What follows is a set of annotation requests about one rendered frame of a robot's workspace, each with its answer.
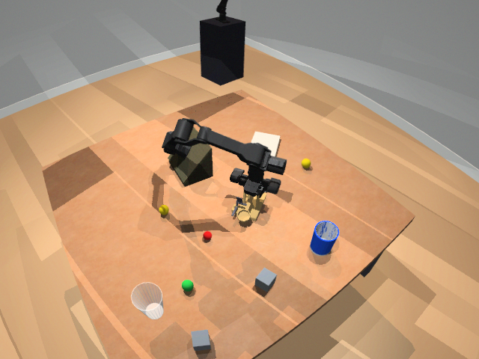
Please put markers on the blue cup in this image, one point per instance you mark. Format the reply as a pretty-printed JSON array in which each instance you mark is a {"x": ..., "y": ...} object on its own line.
[{"x": 324, "y": 236}]

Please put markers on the white paper cup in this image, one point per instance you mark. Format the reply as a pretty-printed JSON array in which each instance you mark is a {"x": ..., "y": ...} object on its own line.
[{"x": 147, "y": 297}]

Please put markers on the green ball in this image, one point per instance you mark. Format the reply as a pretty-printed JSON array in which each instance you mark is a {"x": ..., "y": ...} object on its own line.
[{"x": 187, "y": 285}]

